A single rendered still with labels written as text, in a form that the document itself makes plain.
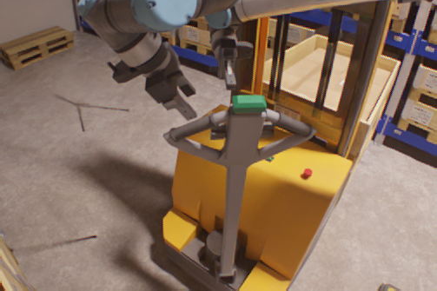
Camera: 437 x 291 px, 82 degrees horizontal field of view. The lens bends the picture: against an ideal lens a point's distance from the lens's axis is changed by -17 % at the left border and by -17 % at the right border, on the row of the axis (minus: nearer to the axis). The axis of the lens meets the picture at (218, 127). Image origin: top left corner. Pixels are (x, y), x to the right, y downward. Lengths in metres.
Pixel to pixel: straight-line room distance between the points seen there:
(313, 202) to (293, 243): 0.23
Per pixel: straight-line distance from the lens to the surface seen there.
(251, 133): 0.81
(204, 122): 0.77
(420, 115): 3.11
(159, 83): 0.59
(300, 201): 1.29
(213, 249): 1.57
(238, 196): 1.05
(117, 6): 0.47
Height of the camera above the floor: 1.79
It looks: 36 degrees down
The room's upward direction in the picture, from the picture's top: 2 degrees clockwise
